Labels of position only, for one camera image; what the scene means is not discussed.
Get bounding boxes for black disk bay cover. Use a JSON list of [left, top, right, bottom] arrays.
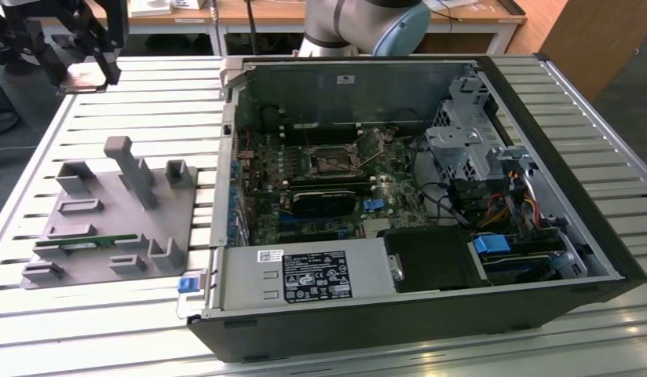
[[383, 229, 494, 295]]

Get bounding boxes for black graphics card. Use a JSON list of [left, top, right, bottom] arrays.
[[289, 189, 359, 218]]

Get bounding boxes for black RAM slot bank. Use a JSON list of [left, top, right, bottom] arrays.
[[283, 122, 359, 145], [288, 175, 371, 192]]

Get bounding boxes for brown wooden cabinet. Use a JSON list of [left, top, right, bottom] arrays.
[[506, 0, 647, 104]]

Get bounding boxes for black wire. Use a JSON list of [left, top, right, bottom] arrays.
[[416, 182, 475, 229]]

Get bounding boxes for silver finned heatsink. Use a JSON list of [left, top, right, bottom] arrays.
[[363, 218, 395, 239]]

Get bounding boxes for blue disk carrier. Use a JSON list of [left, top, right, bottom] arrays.
[[472, 233, 512, 258]]

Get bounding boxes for green motherboard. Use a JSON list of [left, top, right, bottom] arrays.
[[232, 125, 440, 247]]

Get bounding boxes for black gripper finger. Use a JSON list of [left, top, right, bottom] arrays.
[[0, 17, 73, 89], [58, 0, 130, 86]]

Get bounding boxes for white paper sheet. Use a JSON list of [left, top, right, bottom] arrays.
[[421, 0, 506, 13]]

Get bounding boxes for silver square CPU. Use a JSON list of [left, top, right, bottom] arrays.
[[58, 64, 109, 94]]

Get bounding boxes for white box device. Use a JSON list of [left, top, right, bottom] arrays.
[[129, 0, 207, 18]]

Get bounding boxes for wooden desk white legs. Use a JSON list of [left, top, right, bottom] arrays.
[[40, 0, 528, 57]]

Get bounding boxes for green RAM stick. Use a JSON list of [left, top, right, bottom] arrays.
[[33, 233, 138, 250]]

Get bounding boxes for thin wire locking lever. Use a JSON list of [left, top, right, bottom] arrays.
[[363, 146, 396, 167]]

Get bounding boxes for silver power supply with label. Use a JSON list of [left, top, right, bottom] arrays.
[[217, 245, 396, 312]]

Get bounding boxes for grey plastic parts rack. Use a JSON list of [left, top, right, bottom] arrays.
[[18, 135, 200, 291]]

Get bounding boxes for CPU socket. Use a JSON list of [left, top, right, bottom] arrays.
[[307, 145, 364, 178]]

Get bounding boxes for metal socket cover frame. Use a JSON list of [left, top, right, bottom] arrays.
[[352, 127, 393, 157]]

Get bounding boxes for yellow red wire bundle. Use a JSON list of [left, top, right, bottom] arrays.
[[479, 168, 540, 233]]

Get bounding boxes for black open PC case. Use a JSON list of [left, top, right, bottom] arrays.
[[187, 54, 647, 364]]

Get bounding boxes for silver metal drive cage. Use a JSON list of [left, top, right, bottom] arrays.
[[424, 76, 540, 186]]

